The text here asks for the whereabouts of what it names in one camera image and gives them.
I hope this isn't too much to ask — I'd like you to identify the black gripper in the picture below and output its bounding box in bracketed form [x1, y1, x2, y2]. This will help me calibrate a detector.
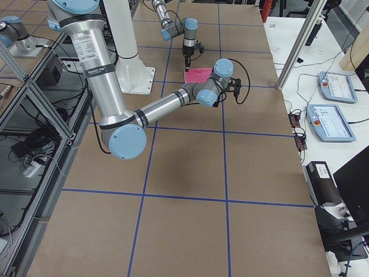
[182, 45, 195, 71]

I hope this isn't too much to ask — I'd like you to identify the pink and grey towel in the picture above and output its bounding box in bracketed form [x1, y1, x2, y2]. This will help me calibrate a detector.
[184, 68, 212, 84]

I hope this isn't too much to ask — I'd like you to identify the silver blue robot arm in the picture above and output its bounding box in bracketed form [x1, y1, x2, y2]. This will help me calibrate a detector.
[47, 1, 234, 160]
[151, 0, 204, 72]

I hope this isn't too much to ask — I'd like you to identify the black cylindrical tool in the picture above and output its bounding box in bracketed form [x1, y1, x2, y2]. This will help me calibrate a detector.
[305, 18, 323, 46]

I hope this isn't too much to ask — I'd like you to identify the near teach pendant tablet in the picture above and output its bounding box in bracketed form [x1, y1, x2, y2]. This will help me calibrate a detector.
[306, 104, 356, 143]

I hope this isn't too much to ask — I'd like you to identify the teach pendant tablet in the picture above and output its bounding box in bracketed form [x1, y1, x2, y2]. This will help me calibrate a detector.
[306, 104, 356, 143]
[318, 71, 357, 104]

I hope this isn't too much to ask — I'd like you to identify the far teach pendant tablet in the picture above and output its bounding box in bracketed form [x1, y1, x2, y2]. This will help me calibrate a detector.
[318, 71, 357, 104]

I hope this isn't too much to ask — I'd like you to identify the wooden board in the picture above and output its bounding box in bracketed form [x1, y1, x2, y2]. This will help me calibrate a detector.
[340, 24, 368, 71]

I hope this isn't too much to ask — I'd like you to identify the black and white box device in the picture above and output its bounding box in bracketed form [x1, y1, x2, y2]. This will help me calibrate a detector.
[304, 161, 342, 207]

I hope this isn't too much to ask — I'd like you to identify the black monitor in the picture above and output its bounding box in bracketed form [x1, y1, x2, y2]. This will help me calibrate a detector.
[333, 147, 368, 223]

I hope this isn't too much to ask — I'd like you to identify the black camera cable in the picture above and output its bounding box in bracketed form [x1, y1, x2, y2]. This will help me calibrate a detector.
[160, 8, 185, 29]
[217, 59, 251, 105]

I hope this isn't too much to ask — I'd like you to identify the white camera stand pedestal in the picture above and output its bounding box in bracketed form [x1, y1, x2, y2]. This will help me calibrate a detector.
[103, 0, 155, 95]

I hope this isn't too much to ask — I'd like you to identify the small electronics board with wires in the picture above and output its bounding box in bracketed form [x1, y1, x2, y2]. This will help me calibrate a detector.
[288, 109, 307, 152]

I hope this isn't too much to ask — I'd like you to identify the aluminium frame post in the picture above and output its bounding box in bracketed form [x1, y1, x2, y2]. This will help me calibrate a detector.
[276, 0, 327, 91]

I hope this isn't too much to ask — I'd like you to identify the aluminium side frame rail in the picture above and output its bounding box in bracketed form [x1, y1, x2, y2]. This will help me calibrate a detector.
[0, 17, 116, 277]

